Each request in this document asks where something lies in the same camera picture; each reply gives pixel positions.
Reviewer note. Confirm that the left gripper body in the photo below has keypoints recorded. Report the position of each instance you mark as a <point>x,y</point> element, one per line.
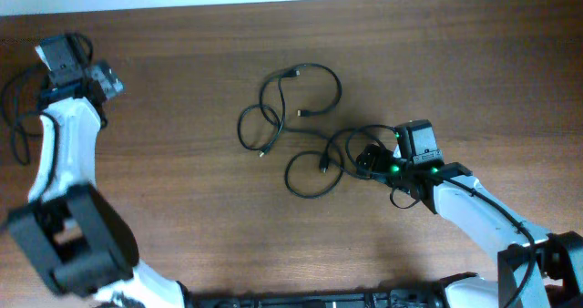
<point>107,83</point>

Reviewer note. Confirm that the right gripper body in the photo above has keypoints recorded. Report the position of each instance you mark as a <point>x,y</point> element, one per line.
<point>386,164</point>

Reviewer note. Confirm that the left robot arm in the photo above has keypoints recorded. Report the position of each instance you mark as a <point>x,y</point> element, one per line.
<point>72,236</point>

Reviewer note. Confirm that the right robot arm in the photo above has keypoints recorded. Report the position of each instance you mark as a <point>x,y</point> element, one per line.
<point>535,266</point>

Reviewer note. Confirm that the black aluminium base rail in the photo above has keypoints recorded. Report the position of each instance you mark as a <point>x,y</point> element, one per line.
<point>423,294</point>

